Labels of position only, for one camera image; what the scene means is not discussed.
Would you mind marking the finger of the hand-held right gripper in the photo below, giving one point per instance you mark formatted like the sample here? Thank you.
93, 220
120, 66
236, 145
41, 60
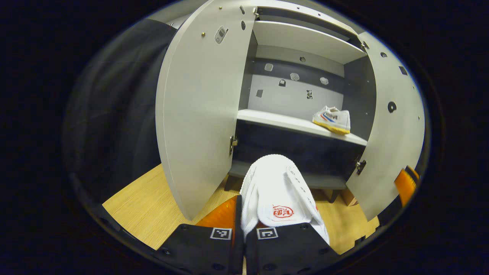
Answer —
405, 187

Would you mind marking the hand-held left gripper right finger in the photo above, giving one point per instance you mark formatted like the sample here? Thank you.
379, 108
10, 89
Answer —
282, 252

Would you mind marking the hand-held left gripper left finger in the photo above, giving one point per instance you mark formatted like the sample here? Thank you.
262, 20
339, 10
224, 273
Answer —
237, 221

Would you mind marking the white shoe cabinet door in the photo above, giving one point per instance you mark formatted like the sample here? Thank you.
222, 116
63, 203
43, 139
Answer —
393, 152
198, 114

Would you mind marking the white canvas shoe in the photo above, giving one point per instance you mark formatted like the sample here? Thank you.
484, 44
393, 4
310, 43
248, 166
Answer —
338, 120
271, 179

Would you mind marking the white shoe cabinet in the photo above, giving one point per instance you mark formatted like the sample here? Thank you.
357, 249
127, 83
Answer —
290, 95

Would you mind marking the white cabinet shelf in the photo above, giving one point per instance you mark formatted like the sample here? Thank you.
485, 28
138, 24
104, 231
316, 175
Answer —
282, 120
305, 40

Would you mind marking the brown cardboard box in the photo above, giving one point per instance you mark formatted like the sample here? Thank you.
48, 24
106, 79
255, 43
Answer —
348, 198

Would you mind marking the black backdrop cloth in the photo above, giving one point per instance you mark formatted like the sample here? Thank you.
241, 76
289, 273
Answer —
114, 114

